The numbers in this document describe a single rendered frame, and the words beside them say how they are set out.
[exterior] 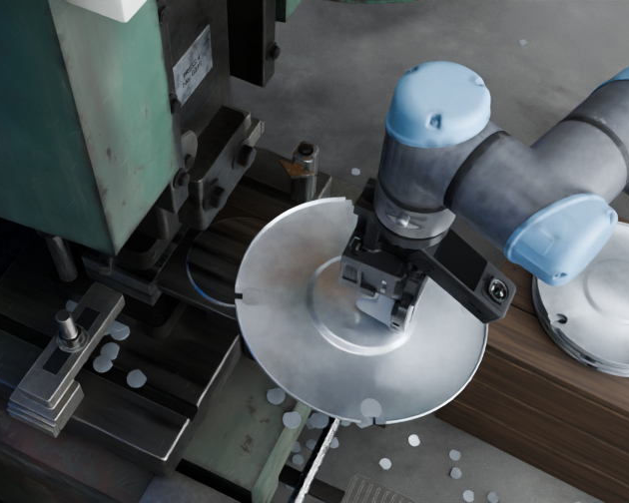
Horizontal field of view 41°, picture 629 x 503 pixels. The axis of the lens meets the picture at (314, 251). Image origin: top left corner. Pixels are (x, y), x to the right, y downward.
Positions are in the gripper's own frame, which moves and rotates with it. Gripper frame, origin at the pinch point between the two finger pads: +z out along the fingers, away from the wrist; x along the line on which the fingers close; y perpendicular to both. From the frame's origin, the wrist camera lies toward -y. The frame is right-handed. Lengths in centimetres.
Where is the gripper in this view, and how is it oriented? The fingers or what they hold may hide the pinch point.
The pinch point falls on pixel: (404, 323)
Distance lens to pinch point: 93.7
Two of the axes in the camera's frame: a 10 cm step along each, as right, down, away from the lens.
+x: -4.2, 7.4, -5.2
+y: -9.1, -3.8, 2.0
